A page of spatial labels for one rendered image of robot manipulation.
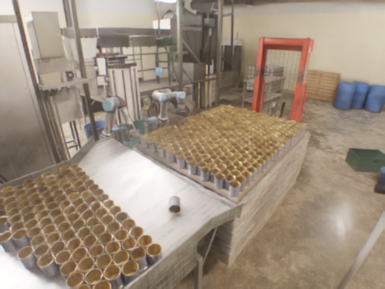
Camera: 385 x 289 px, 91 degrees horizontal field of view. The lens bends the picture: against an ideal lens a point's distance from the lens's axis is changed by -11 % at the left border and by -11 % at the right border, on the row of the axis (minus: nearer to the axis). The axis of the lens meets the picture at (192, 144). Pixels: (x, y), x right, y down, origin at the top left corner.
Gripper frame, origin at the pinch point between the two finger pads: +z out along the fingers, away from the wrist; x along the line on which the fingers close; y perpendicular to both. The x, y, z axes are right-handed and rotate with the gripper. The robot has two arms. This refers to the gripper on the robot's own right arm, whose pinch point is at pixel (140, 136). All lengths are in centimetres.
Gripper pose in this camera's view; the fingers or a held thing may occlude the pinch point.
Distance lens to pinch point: 203.5
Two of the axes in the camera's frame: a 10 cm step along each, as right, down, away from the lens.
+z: 7.7, 2.8, -5.7
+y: 0.2, 8.9, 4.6
